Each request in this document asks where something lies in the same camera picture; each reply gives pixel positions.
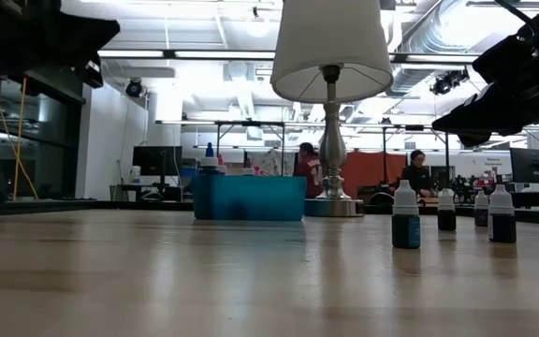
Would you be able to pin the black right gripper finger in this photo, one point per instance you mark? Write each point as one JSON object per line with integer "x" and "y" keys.
{"x": 480, "y": 131}
{"x": 485, "y": 114}

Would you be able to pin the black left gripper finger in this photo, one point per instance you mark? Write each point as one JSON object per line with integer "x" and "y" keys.
{"x": 82, "y": 33}
{"x": 80, "y": 57}

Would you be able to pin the small dark dropper bottle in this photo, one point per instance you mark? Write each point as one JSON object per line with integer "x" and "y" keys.
{"x": 480, "y": 215}
{"x": 446, "y": 220}

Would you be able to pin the small dropper bottle navy liquid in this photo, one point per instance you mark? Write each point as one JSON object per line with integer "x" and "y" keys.
{"x": 502, "y": 229}

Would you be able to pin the large bottle blue cap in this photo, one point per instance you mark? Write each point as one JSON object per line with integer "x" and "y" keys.
{"x": 209, "y": 161}

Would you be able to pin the large bottle red cap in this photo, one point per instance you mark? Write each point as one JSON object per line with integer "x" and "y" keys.
{"x": 221, "y": 167}

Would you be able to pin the large bottle purple cap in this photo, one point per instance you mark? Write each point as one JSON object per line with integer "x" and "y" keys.
{"x": 248, "y": 171}

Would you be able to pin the black track spotlight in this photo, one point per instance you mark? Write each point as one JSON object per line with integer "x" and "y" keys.
{"x": 447, "y": 83}

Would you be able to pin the black computer monitor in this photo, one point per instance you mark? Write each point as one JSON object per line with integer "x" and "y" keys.
{"x": 531, "y": 166}
{"x": 157, "y": 161}

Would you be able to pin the round black ceiling spotlight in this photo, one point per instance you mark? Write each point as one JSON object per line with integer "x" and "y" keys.
{"x": 134, "y": 88}

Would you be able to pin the long ceiling light strip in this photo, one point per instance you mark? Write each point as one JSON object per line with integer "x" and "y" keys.
{"x": 157, "y": 54}
{"x": 438, "y": 58}

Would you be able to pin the person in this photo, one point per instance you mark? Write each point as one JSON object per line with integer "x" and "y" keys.
{"x": 418, "y": 178}
{"x": 308, "y": 173}

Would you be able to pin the orange room partition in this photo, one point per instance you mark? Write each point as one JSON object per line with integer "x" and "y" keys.
{"x": 368, "y": 173}

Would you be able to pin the small dropper bottle blue label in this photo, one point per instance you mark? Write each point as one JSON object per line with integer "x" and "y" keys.
{"x": 405, "y": 231}

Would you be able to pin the white jug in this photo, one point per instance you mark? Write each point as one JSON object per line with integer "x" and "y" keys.
{"x": 135, "y": 175}

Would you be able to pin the silver table lamp white shade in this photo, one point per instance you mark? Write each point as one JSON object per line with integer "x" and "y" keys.
{"x": 330, "y": 37}

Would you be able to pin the small pink object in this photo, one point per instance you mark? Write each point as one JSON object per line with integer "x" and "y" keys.
{"x": 256, "y": 171}

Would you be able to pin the blue plastic bin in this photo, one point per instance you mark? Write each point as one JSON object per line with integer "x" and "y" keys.
{"x": 251, "y": 199}

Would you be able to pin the white wall sign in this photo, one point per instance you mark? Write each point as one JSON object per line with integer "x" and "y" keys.
{"x": 493, "y": 162}

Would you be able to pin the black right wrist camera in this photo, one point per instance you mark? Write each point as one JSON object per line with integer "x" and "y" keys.
{"x": 508, "y": 51}

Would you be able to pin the black background table frame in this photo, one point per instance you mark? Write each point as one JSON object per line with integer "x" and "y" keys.
{"x": 251, "y": 123}
{"x": 414, "y": 127}

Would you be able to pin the silver ribbed air duct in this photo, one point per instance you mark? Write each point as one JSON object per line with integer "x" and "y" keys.
{"x": 419, "y": 47}

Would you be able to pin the black aluminium table frame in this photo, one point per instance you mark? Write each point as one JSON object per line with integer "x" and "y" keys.
{"x": 40, "y": 206}

